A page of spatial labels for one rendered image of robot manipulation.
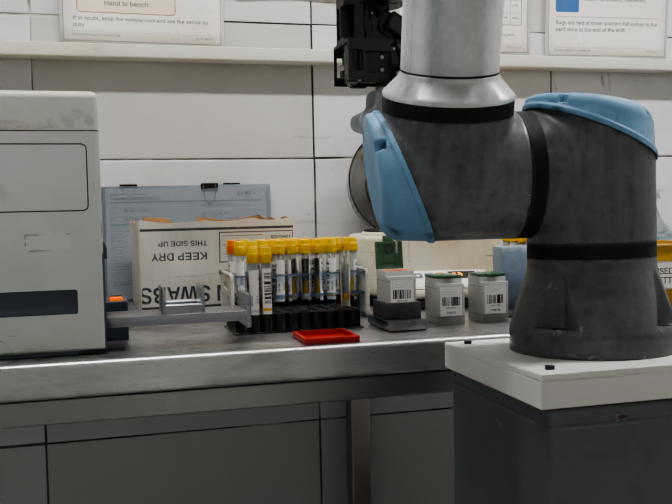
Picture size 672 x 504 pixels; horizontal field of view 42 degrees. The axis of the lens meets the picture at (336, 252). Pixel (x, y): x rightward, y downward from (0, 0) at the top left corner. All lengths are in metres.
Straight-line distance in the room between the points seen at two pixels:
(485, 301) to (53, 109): 0.61
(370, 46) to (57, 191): 0.42
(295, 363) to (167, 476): 0.76
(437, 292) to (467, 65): 0.50
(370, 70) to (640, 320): 0.51
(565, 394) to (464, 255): 0.72
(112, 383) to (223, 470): 0.78
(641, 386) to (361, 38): 0.58
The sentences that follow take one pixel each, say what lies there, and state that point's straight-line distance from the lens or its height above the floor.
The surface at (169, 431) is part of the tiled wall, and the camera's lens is 1.72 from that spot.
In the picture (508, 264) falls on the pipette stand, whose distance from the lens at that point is 1.27.
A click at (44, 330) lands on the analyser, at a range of 1.03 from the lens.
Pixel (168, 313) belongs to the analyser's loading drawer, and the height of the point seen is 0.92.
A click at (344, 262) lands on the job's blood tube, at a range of 1.19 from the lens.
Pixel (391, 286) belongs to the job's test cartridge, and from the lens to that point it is 1.14.
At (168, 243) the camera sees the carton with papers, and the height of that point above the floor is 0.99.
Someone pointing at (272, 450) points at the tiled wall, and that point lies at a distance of 1.76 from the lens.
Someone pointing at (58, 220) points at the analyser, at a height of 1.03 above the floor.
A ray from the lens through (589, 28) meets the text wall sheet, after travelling 1.98.
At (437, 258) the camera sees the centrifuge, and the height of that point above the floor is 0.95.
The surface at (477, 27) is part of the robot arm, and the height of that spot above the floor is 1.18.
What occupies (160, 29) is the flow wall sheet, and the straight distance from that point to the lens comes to 1.69.
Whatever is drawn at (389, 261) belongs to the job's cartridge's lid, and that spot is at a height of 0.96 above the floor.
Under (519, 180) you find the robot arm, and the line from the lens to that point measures 0.75.
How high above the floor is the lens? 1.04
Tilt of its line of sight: 3 degrees down
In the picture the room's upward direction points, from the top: 1 degrees counter-clockwise
